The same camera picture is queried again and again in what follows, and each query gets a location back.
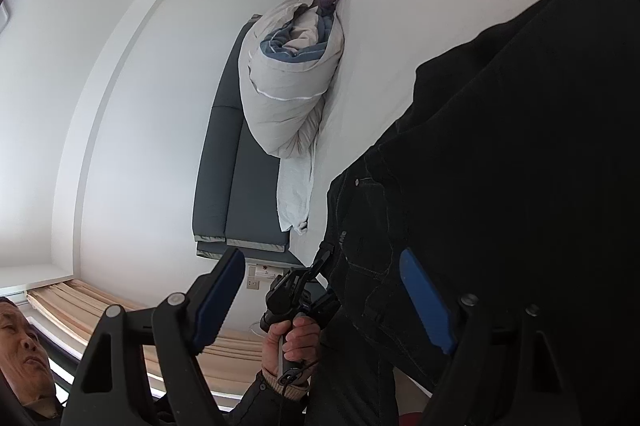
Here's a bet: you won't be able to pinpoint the flat white pillow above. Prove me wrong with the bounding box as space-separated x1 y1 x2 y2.
276 106 326 234

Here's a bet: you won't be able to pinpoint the black denim pants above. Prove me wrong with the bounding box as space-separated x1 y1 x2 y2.
320 0 640 426

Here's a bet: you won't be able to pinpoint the bed with white sheet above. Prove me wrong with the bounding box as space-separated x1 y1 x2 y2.
287 0 616 259

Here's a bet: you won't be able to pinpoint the person's head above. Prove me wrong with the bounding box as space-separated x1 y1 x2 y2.
0 296 58 426

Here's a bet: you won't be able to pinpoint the rolled white duvet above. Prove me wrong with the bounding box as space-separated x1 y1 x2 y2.
237 0 347 159

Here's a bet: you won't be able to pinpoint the grey padded headboard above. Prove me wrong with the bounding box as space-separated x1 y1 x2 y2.
192 14 291 259

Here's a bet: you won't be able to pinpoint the person's left forearm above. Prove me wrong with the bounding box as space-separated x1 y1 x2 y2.
220 368 311 426

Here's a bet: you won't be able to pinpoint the white wall socket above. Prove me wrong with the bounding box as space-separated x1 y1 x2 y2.
246 263 277 292

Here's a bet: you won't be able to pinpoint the person's left hand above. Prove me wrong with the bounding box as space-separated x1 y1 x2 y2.
262 312 322 389

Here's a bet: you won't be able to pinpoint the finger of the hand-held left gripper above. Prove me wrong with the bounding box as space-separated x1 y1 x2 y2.
306 243 335 279

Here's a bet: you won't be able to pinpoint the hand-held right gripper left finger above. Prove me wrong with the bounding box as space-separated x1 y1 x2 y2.
66 247 247 426

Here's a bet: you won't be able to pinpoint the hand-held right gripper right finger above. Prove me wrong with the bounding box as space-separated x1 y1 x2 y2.
398 247 576 426

